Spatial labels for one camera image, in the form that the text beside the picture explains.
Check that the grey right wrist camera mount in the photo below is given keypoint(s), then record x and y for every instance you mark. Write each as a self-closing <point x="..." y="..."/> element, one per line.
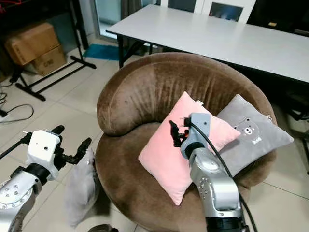
<point x="198" y="133"/>

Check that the small cardboard box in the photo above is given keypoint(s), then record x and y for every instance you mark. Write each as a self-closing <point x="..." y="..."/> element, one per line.
<point x="50" y="62"/>

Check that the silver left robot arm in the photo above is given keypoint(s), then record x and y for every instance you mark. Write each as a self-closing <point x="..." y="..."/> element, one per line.
<point x="17" y="195"/>

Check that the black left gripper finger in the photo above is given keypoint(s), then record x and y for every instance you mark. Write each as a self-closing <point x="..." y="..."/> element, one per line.
<point x="83" y="149"/>
<point x="58" y="129"/>

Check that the white power strip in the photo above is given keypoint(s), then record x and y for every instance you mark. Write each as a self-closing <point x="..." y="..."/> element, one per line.
<point x="4" y="116"/>

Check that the grey pillow with bear print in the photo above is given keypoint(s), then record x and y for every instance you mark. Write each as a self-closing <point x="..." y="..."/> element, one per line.
<point x="256" y="130"/>

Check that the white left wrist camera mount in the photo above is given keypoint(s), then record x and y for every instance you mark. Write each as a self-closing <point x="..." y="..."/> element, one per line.
<point x="43" y="147"/>

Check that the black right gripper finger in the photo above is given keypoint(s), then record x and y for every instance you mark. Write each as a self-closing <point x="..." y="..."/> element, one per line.
<point x="186" y="121"/>
<point x="174" y="131"/>

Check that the plain grey pillow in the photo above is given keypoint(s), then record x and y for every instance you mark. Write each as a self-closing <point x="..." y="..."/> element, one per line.
<point x="81" y="191"/>

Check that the black metal rack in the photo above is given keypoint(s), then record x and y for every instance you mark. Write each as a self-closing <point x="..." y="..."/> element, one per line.
<point x="53" y="79"/>

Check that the black robot foot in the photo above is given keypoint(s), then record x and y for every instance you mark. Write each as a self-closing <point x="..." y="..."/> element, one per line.
<point x="102" y="228"/>

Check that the black office chair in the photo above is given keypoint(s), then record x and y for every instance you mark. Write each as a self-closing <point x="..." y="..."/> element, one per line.
<point x="297" y="121"/>

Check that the pink square pillow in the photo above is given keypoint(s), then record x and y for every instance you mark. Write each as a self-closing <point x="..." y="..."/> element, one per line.
<point x="166" y="150"/>

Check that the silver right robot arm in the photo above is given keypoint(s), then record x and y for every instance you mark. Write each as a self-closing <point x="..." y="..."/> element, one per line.
<point x="219" y="188"/>

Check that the large cardboard box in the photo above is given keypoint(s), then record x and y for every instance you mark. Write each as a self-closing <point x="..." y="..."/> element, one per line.
<point x="31" y="41"/>

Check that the white chair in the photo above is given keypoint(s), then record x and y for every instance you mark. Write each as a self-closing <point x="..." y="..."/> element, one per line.
<point x="203" y="7"/>

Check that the white rectangular table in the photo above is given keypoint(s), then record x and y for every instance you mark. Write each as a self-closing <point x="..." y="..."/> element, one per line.
<point x="217" y="36"/>

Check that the brown round velvet sofa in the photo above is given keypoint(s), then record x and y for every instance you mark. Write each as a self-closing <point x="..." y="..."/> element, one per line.
<point x="130" y="92"/>

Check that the teal floor mat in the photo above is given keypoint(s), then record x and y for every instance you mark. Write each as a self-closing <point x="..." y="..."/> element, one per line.
<point x="101" y="51"/>

